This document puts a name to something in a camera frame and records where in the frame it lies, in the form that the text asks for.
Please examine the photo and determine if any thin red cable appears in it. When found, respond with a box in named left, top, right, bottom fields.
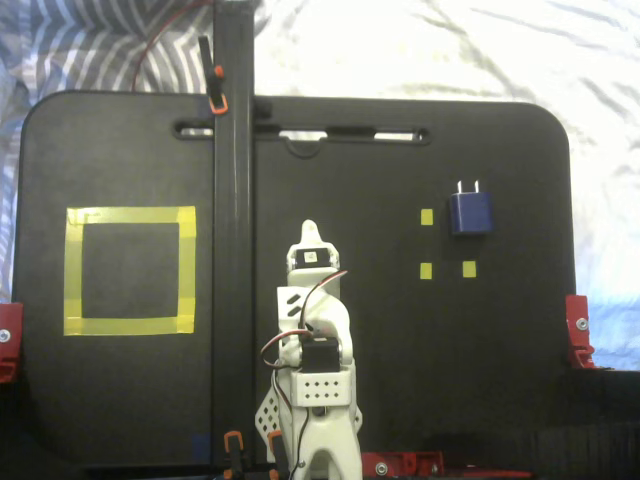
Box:
left=129, top=0, right=217, bottom=94

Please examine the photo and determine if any orange black spring clamp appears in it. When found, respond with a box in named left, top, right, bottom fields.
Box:
left=222, top=430, right=247, bottom=480
left=198, top=35, right=230, bottom=117
left=267, top=430, right=291, bottom=480

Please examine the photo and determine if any yellow tape square outline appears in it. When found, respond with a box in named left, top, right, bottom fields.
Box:
left=62, top=205, right=197, bottom=337

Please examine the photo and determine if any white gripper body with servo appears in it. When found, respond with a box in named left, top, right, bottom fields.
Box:
left=285, top=241, right=343, bottom=287

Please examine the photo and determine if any red C-clamp silver screw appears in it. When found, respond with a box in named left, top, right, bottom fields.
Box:
left=399, top=451, right=446, bottom=476

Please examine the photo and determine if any blue wall charger block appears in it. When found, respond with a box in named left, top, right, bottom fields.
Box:
left=448, top=179, right=495, bottom=237

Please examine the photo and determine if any flat black beam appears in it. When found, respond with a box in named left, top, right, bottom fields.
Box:
left=210, top=0, right=257, bottom=466

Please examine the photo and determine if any red corner bracket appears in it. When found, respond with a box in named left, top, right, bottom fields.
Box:
left=360, top=451, right=401, bottom=477
left=564, top=293, right=597, bottom=370
left=0, top=301, right=25, bottom=385

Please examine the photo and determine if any red black servo cable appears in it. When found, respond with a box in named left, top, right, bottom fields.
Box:
left=259, top=269, right=349, bottom=371

